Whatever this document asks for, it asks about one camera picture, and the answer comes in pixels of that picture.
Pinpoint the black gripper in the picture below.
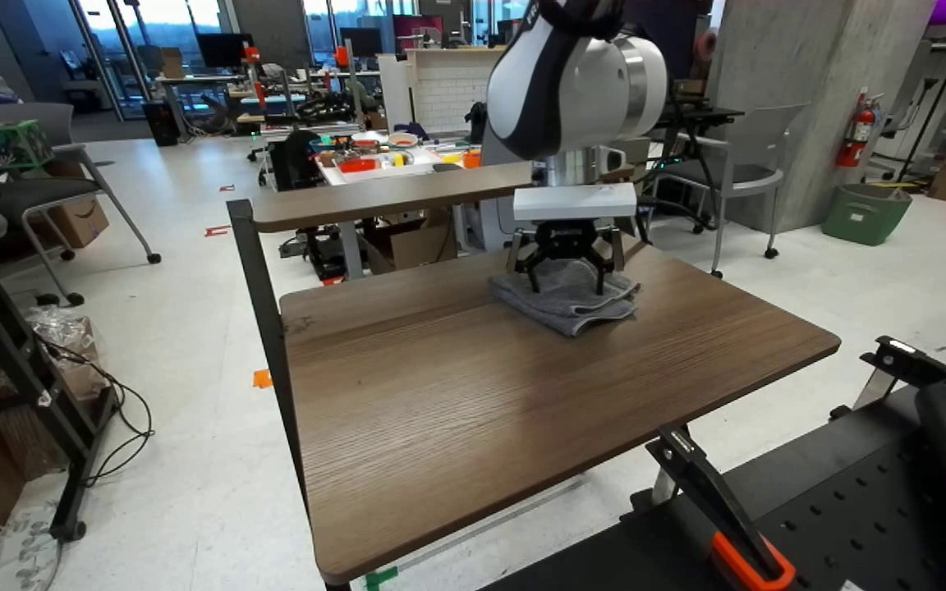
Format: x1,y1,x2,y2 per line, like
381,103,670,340
511,218,622,298

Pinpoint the grey towel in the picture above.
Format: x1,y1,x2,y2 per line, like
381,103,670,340
487,255,642,339

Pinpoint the long wooden table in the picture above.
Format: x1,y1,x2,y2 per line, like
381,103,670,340
245,161,548,282

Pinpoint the black desk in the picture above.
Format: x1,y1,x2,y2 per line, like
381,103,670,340
648,98,746,236

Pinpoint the white cluttered table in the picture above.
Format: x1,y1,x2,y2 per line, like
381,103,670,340
312,129,488,189

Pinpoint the grey office chair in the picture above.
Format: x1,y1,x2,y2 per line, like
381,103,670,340
699,103,810,278

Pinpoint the white cabinet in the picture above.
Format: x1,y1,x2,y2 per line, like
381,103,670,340
376,45,511,142

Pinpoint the black backpack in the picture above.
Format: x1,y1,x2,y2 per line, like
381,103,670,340
266,129,328,196

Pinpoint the green plastic bin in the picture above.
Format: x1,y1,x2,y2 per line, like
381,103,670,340
818,176,915,251

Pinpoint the red fire extinguisher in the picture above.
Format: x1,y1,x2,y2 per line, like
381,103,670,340
833,88,883,174

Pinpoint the black computer monitor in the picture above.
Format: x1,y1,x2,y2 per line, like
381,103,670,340
192,30,252,76

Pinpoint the black trash bin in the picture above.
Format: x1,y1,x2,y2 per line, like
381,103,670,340
141,103,185,152

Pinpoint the clear plastic bag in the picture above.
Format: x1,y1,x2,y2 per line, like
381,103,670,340
26,303,102,369

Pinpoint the grey folding table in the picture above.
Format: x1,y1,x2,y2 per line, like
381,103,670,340
0,98,163,313

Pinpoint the black metal rack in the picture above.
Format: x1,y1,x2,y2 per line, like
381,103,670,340
0,201,123,546

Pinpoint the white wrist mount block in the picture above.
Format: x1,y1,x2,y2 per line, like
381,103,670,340
510,181,639,228

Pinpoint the black floor cable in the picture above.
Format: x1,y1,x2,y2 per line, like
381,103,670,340
77,357,162,487

